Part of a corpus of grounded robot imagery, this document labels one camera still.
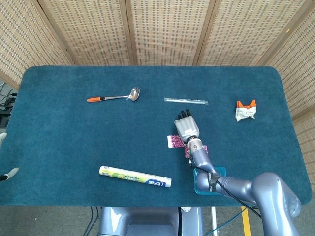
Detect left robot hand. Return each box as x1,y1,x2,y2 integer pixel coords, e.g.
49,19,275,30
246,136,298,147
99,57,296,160
0,132,20,182

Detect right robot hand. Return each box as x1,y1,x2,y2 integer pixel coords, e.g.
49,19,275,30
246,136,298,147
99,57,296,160
174,109,199,143

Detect white rectangular card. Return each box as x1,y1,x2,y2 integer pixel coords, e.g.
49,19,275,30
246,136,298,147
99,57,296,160
167,135,186,149

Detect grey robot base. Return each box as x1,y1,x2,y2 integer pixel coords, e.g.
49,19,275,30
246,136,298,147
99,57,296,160
98,206,205,236

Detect straw in clear wrapper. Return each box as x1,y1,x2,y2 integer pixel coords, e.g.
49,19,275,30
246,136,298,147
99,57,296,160
164,97,209,106

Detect black equipment box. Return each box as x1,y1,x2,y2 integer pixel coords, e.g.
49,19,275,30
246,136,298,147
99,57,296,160
0,109,12,128

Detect blue plastic container lid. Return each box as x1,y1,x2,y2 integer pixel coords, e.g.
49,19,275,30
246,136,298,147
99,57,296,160
193,166,227,196

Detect green blue cling film roll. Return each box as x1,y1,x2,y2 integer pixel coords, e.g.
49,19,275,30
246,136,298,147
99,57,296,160
98,165,172,189

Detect teal carpet table cover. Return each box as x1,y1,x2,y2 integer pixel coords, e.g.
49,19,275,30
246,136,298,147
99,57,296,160
0,65,313,207

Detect white table leg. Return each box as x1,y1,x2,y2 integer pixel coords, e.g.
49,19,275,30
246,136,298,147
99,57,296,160
211,206,218,231

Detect woven bamboo screen panel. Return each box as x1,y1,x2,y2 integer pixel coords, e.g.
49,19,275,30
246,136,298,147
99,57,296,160
292,108,315,185
256,0,315,121
125,0,216,66
37,0,135,66
0,0,74,90
196,0,305,66

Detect yellow floor tape strip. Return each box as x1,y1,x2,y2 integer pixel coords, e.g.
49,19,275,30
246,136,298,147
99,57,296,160
241,206,252,236

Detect steel ladle with orange handle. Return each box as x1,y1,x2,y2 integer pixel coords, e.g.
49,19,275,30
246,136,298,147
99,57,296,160
86,86,141,103

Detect black cable bundle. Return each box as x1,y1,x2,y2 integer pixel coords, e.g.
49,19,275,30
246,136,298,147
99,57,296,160
0,83,18,110

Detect blue floor cable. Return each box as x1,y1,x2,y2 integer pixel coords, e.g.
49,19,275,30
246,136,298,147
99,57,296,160
83,206,102,236
204,208,248,236

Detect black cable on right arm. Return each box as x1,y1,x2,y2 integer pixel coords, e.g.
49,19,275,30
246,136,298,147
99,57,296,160
188,159,262,219

